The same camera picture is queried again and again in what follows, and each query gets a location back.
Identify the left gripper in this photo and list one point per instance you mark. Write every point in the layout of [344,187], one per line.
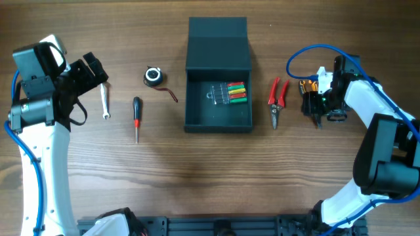
[85,75]

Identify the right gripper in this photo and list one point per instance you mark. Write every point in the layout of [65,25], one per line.
[313,107]

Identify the orange black pliers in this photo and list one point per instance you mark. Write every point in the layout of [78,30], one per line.
[307,86]

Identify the black red screwdriver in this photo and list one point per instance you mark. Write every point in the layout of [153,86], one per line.
[137,116]

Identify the black round tape measure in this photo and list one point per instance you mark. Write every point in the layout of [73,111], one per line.
[153,77]

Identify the red handled snips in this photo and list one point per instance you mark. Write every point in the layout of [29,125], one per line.
[276,104]

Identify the clear case colored screwdrivers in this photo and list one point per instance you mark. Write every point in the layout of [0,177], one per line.
[229,93]

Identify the dark green box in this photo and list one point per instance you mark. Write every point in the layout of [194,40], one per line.
[217,54]

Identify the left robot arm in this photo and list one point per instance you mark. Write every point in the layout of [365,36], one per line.
[45,89]

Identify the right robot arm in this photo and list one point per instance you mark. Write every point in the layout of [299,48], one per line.
[386,167]

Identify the silver combination wrench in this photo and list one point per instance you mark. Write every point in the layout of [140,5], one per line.
[104,97]

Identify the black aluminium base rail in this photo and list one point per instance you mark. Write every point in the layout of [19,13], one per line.
[284,224]

